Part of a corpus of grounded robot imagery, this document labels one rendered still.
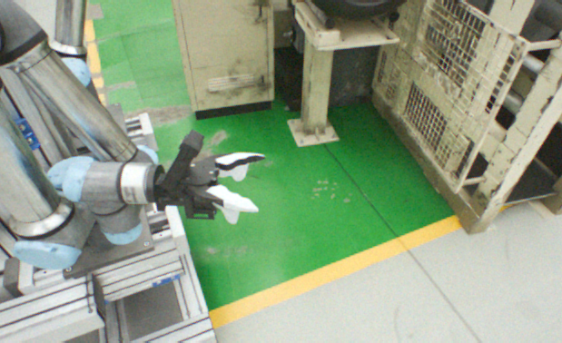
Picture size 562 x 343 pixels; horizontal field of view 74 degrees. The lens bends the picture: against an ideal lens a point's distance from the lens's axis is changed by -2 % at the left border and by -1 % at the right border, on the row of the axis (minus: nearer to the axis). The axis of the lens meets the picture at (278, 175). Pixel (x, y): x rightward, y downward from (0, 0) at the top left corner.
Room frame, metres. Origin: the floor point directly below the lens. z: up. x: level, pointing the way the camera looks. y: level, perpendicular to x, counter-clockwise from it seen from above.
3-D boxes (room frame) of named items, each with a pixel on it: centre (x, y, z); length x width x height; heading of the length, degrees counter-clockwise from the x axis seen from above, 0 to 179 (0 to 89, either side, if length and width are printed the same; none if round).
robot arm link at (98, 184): (0.48, 0.33, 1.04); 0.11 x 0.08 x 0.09; 88
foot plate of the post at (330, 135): (1.94, -0.22, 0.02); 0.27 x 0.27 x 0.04; 14
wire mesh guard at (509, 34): (1.56, -0.68, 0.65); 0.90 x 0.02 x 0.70; 14
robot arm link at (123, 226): (0.50, 0.32, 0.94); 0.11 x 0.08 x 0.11; 178
